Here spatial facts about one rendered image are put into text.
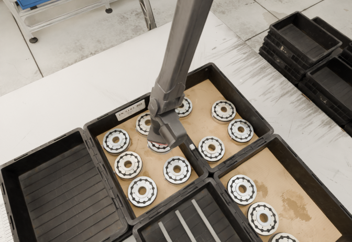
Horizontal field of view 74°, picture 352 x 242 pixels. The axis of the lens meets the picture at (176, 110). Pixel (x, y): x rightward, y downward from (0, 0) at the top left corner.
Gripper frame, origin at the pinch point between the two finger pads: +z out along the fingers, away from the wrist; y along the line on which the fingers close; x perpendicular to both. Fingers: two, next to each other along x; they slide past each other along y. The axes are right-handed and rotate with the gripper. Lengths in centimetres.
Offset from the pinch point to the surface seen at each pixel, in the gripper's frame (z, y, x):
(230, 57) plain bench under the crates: 25, 66, -23
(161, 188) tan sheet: 10.6, -15.5, -3.7
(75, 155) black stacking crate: 11.6, -11.0, 31.9
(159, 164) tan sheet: 10.9, -6.8, -0.8
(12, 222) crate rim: 2, -37, 37
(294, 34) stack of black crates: 47, 121, -70
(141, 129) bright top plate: 8.6, 4.6, 9.6
